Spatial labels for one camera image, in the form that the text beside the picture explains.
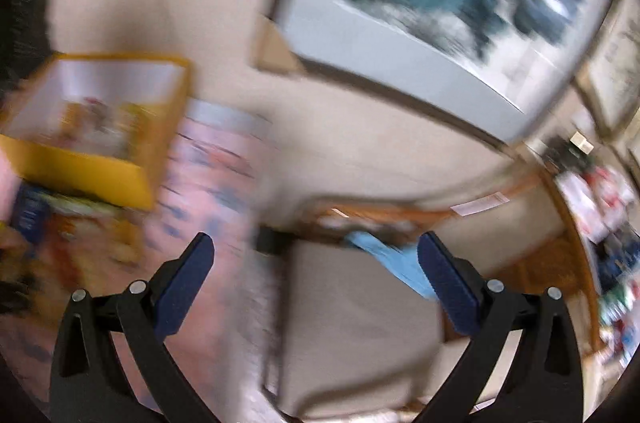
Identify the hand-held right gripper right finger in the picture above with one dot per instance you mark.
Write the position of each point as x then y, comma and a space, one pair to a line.
447, 283

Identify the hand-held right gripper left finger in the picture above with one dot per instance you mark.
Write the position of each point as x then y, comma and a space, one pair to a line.
185, 283

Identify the pile of snack packets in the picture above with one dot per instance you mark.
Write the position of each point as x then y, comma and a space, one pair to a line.
85, 233

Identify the yellow cardboard box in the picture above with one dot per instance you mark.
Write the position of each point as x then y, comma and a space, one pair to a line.
90, 173

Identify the blue cloth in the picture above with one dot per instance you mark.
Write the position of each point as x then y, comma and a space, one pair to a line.
395, 260

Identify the pink printed tablecloth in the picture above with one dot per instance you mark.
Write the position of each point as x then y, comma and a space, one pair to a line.
220, 213

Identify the wooden armchair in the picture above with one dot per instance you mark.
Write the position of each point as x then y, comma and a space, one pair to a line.
350, 328

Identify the framed lotus painting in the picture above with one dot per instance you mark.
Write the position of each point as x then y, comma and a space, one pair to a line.
400, 53

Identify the cardboard corner protector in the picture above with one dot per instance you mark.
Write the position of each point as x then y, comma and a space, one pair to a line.
277, 48

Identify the narrow framed painting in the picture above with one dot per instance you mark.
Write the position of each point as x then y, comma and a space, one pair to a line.
615, 68

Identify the dark carved wooden furniture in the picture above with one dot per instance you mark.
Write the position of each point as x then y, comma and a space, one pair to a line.
25, 3

